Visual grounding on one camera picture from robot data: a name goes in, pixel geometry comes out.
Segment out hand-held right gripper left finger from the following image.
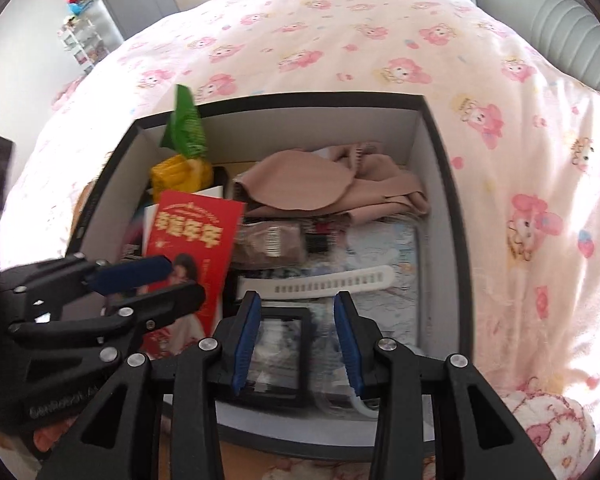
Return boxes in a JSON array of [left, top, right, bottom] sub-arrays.
[[37, 290, 263, 480]]

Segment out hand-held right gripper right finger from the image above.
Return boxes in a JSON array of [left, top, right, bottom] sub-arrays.
[[332, 290, 556, 480]]

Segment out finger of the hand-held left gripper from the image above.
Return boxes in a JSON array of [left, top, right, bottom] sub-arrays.
[[0, 254, 176, 314], [7, 282, 207, 357]]

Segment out black framed clear case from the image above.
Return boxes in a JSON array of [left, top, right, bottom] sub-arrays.
[[215, 305, 314, 409]]

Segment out red printed packet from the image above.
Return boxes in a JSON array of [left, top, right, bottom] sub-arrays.
[[141, 190, 247, 361]]

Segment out black storage box white inside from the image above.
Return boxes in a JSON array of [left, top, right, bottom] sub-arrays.
[[62, 91, 476, 462]]

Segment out brown packet white label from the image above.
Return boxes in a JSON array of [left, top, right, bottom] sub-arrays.
[[232, 221, 309, 266]]

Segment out yellow packet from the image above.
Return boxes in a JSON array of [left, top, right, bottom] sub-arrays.
[[150, 155, 215, 196]]

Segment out beige cloth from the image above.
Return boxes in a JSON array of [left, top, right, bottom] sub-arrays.
[[232, 142, 431, 226]]

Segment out pink white plush towel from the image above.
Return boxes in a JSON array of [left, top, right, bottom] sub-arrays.
[[500, 390, 598, 480]]

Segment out white shelf rack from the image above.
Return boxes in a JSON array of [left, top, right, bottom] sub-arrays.
[[57, 0, 112, 79]]

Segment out pink printed blanket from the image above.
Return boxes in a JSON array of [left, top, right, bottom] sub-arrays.
[[0, 0, 600, 480]]

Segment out grey padded headboard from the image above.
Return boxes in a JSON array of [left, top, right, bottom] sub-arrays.
[[472, 0, 600, 106]]

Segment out white perforated strap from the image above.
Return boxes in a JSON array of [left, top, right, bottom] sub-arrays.
[[271, 266, 397, 297]]

